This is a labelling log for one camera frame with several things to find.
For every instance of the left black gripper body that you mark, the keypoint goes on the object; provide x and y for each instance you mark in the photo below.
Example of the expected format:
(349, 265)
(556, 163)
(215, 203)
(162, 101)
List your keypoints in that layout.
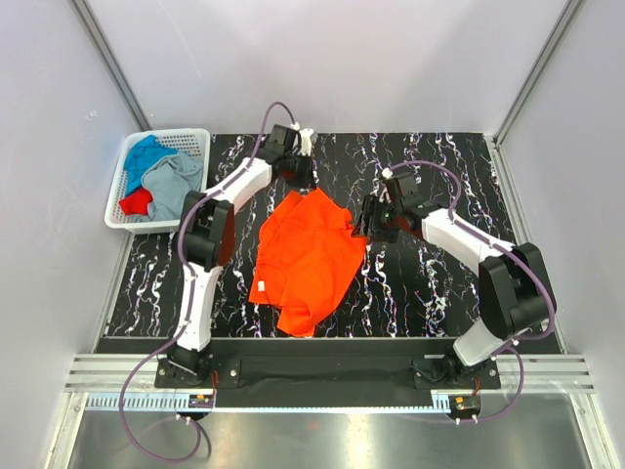
(297, 170)

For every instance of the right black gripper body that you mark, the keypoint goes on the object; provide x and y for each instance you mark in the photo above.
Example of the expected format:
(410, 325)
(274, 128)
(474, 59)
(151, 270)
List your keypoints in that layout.
(384, 226)

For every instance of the orange t-shirt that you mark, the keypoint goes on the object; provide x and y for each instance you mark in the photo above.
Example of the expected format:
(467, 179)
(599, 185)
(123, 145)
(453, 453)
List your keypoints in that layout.
(307, 259)

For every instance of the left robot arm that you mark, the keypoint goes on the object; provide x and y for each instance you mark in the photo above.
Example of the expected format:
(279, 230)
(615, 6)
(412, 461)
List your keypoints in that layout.
(206, 238)

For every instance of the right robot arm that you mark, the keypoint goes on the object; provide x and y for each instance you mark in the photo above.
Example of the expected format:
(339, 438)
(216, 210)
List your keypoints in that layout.
(516, 299)

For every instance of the white plastic basket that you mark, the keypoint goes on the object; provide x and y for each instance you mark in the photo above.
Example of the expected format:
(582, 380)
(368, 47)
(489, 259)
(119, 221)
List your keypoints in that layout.
(195, 142)

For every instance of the grey t-shirt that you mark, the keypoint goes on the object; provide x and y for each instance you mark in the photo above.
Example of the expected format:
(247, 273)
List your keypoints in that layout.
(169, 181)

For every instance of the blue t-shirt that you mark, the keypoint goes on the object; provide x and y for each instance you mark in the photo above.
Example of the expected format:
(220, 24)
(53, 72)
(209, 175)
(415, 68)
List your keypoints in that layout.
(141, 157)

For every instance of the red t-shirt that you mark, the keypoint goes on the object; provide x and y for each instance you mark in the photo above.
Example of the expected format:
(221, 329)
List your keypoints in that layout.
(136, 203)

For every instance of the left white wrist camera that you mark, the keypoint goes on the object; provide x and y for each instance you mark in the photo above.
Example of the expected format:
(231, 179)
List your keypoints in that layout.
(304, 140)

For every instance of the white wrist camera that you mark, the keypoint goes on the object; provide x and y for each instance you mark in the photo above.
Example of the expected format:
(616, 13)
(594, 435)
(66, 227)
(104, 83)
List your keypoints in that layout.
(304, 140)
(387, 178)

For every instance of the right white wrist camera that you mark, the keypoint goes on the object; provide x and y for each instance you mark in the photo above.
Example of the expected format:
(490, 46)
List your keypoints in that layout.
(387, 178)

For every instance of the white slotted cable duct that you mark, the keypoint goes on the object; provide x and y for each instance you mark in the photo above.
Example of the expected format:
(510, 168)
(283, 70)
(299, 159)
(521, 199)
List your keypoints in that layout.
(185, 402)

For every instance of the aluminium frame rail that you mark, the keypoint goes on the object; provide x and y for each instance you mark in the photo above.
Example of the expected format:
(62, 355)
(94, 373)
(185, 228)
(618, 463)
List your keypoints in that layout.
(535, 373)

